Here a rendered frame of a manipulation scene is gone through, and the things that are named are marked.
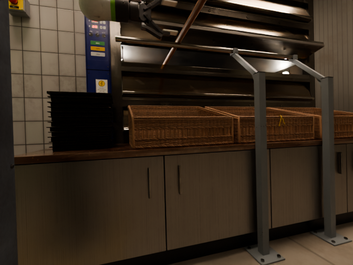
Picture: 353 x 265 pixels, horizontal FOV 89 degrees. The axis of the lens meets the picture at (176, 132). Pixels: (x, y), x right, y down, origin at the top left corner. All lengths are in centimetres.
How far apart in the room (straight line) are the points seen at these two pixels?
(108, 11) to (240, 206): 110
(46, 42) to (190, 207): 136
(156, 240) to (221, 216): 34
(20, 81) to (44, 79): 13
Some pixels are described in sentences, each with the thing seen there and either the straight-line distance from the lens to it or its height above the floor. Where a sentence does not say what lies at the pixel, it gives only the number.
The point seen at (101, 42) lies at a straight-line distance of 148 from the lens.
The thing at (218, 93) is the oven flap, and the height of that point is 96.
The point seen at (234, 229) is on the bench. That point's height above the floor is 14.
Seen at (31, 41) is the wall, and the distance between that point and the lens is 160.
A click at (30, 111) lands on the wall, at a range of 150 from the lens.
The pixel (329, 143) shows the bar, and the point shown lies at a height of 56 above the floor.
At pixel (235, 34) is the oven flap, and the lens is 165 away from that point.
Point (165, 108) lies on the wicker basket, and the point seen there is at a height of 83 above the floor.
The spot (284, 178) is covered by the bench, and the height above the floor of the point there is 37.
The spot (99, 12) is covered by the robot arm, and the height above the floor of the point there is 114.
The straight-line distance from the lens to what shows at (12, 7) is 163.
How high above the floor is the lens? 66
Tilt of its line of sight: 1 degrees down
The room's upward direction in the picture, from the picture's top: 2 degrees counter-clockwise
